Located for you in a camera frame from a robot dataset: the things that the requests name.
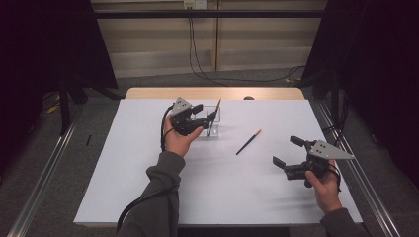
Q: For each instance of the wooden table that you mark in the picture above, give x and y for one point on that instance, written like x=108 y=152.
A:
x=197 y=93

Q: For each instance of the black metal crossbar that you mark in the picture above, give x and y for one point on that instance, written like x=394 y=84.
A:
x=204 y=14

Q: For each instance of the aluminium floor rail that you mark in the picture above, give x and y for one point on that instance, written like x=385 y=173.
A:
x=42 y=184
x=365 y=184

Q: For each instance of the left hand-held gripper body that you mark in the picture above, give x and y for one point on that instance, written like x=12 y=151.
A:
x=186 y=123

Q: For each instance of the black metal stand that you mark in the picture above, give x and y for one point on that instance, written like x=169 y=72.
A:
x=64 y=108
x=335 y=98

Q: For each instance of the small black stick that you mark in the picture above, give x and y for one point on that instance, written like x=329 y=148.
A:
x=88 y=140

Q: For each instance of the black pencil with orange end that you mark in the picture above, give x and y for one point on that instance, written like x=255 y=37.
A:
x=214 y=117
x=248 y=142

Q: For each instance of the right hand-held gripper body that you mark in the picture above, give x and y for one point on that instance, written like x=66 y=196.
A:
x=314 y=166

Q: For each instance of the yellow scrap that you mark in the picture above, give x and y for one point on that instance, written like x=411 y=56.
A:
x=52 y=108

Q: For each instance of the person's left hand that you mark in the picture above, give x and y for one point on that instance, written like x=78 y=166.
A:
x=178 y=143

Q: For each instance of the clear plastic pen holder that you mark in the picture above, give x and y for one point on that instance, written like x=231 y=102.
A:
x=216 y=133

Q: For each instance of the white table mat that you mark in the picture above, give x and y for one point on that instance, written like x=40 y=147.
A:
x=230 y=191

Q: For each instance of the person's right hand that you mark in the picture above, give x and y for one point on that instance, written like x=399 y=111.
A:
x=326 y=194

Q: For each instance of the dark curtain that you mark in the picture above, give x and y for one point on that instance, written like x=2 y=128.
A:
x=378 y=65
x=39 y=49

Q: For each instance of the white wall socket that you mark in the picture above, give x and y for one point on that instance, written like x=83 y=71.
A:
x=195 y=4

